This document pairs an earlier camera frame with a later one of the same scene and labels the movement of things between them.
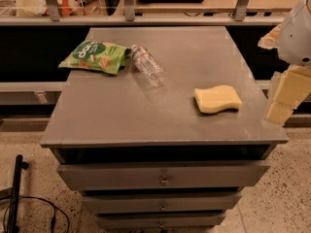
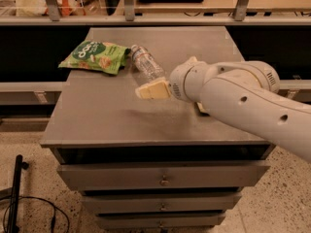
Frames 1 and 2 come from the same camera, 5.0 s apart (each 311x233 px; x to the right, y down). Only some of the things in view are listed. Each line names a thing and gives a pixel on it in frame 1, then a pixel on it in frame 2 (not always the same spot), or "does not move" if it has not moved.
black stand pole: x=13 y=223 does not move
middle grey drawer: x=161 y=202 does not move
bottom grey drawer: x=163 y=219 does not move
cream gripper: x=295 y=41 to x=179 y=79
